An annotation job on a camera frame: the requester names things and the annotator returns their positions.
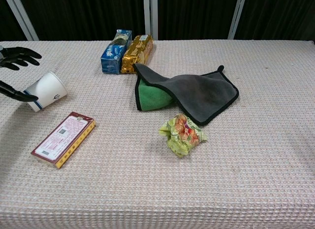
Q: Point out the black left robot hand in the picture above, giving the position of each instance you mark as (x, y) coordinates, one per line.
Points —
(14, 57)

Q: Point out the white paper cup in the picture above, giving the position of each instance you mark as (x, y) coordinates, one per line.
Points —
(46, 91)

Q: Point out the black curtain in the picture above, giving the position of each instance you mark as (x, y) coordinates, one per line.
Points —
(81, 14)

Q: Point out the red and yellow box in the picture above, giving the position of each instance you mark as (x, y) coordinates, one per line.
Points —
(62, 140)

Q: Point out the blue cookie package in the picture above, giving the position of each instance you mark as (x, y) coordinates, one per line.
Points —
(115, 54)

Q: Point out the gold cookie package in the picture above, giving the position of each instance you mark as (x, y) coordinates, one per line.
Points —
(136, 55)

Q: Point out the grey and green cloth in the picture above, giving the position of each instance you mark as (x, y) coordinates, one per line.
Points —
(197, 93)

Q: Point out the crumpled green snack wrapper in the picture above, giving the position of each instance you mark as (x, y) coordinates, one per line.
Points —
(183, 135)

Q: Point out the beige waffle tablecloth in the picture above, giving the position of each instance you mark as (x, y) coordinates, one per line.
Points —
(172, 179)

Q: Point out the grey metal frame post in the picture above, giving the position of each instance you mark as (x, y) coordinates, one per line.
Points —
(150, 14)
(21, 14)
(237, 16)

